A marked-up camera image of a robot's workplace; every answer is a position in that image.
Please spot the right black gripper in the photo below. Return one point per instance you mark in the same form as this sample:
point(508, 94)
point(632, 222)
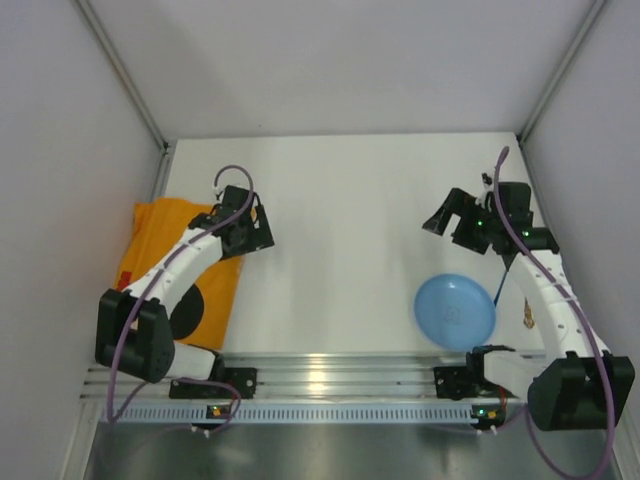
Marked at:
point(460, 215)

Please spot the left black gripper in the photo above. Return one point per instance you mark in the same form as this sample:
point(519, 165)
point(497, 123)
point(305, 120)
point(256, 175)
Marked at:
point(263, 228)

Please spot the orange cartoon mouse placemat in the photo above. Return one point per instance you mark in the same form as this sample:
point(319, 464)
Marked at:
point(202, 316)

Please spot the blue plastic plate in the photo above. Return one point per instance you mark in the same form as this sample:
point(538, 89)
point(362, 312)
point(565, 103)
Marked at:
point(454, 312)

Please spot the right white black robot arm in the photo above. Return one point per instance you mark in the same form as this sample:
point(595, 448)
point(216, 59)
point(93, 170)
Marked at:
point(583, 386)

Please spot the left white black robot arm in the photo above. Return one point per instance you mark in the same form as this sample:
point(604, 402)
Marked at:
point(134, 334)

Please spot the blue metallic fork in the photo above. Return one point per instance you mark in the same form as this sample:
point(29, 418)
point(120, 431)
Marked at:
point(500, 288)

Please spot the gold spoon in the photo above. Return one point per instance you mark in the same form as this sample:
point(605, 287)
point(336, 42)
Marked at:
point(528, 317)

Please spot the right aluminium frame post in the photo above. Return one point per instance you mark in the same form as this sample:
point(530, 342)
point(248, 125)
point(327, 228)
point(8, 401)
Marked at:
point(560, 72)

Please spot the aluminium frame post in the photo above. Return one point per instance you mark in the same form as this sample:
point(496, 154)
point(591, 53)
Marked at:
point(560, 72)
point(98, 31)

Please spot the aluminium rail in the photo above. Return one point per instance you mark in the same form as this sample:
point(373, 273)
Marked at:
point(336, 377)

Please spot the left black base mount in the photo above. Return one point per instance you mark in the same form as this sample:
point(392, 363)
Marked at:
point(220, 382)

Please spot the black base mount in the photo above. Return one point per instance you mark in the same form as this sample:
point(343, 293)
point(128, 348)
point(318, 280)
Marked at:
point(220, 382)
point(458, 383)

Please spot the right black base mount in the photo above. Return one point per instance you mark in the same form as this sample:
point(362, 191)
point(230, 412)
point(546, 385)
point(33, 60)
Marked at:
point(458, 383)

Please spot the slotted cable duct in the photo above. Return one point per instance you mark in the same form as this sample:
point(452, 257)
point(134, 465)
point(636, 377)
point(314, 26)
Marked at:
point(367, 413)

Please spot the left aluminium frame post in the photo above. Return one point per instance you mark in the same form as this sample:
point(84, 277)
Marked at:
point(98, 31)

